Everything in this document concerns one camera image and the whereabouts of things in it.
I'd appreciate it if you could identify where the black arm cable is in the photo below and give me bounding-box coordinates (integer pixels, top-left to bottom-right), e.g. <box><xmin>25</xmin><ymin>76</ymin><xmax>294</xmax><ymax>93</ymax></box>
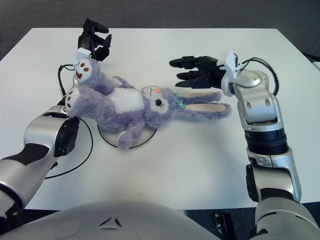
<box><xmin>238</xmin><ymin>57</ymin><xmax>280</xmax><ymax>96</ymax></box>
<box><xmin>44</xmin><ymin>63</ymin><xmax>94</xmax><ymax>179</ymax></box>

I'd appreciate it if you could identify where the purple plush bunny doll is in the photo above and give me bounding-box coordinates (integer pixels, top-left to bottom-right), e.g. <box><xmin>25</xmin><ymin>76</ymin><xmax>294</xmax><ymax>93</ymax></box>
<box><xmin>63</xmin><ymin>57</ymin><xmax>232</xmax><ymax>150</ymax></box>

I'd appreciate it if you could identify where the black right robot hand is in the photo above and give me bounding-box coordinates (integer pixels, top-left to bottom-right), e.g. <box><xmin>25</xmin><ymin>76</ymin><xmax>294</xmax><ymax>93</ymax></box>
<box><xmin>168</xmin><ymin>55</ymin><xmax>227</xmax><ymax>90</ymax></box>

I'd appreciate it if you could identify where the white plate with black rim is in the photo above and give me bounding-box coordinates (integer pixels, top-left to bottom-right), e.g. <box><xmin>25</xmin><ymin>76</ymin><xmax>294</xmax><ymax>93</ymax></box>
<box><xmin>97</xmin><ymin>123</ymin><xmax>158</xmax><ymax>150</ymax></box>

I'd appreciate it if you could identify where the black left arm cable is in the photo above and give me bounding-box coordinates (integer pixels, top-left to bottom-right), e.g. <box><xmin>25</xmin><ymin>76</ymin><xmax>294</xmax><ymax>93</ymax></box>
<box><xmin>44</xmin><ymin>63</ymin><xmax>94</xmax><ymax>179</ymax></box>

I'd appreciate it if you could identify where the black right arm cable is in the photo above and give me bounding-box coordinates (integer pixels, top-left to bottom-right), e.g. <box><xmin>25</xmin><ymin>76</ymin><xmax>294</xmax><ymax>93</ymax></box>
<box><xmin>238</xmin><ymin>57</ymin><xmax>280</xmax><ymax>96</ymax></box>

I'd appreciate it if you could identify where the black bracket under table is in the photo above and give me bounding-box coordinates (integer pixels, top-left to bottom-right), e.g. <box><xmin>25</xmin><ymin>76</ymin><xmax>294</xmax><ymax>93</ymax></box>
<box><xmin>214</xmin><ymin>212</ymin><xmax>233</xmax><ymax>236</ymax></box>

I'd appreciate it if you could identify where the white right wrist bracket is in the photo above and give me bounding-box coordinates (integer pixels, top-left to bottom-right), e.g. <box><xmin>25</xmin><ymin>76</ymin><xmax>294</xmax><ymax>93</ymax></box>
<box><xmin>216</xmin><ymin>51</ymin><xmax>247</xmax><ymax>80</ymax></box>

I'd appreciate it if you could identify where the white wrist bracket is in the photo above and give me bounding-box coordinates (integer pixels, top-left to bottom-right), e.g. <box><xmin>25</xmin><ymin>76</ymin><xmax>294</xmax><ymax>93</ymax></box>
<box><xmin>73</xmin><ymin>48</ymin><xmax>91</xmax><ymax>68</ymax></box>
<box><xmin>216</xmin><ymin>51</ymin><xmax>247</xmax><ymax>80</ymax></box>

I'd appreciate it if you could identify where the grey robot torso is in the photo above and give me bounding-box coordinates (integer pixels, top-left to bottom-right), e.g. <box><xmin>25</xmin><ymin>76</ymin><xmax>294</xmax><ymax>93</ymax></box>
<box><xmin>0</xmin><ymin>199</ymin><xmax>221</xmax><ymax>240</ymax></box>

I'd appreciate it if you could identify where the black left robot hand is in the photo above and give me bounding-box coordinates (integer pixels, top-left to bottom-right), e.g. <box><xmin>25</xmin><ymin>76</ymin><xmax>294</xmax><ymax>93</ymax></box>
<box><xmin>77</xmin><ymin>17</ymin><xmax>113</xmax><ymax>62</ymax></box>

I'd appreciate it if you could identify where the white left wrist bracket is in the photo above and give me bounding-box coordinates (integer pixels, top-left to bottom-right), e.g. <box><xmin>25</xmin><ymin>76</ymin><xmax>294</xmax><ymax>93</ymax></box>
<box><xmin>73</xmin><ymin>48</ymin><xmax>91</xmax><ymax>68</ymax></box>

